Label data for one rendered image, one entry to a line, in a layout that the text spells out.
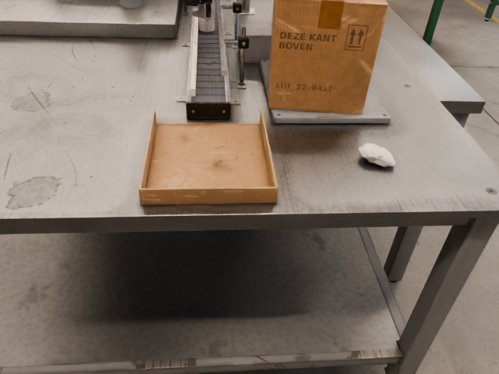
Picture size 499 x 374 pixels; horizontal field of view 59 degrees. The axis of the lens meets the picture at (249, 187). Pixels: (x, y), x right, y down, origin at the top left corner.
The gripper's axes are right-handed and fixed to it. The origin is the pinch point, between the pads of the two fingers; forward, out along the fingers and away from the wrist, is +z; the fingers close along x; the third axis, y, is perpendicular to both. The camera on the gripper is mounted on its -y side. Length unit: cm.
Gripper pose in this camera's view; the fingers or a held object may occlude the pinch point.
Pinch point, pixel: (209, 17)
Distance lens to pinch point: 148.7
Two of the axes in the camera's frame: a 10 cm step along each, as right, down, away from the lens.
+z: -0.8, 3.6, 9.3
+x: 0.4, 9.3, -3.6
